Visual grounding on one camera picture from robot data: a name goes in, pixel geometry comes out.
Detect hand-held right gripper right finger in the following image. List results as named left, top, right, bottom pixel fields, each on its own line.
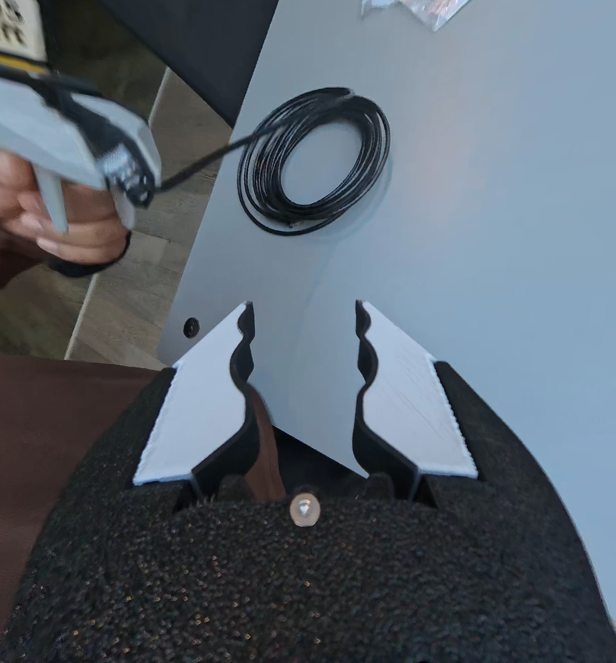
left=352, top=299, right=479, bottom=498

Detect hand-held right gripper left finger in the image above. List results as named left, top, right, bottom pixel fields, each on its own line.
left=133, top=300, right=260, bottom=490

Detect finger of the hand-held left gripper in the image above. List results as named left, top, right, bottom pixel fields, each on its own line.
left=71, top=93, right=163, bottom=230
left=0, top=77, right=108, bottom=235

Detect black cable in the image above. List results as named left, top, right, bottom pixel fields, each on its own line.
left=153, top=87, right=392, bottom=237

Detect crinkled clear plastic bag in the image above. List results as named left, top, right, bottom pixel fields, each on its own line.
left=361, top=0, right=473, bottom=33

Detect grey desk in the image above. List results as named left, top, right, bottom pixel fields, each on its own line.
left=158, top=0, right=616, bottom=627

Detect person's left hand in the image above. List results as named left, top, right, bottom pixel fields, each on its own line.
left=0, top=137, right=131, bottom=266

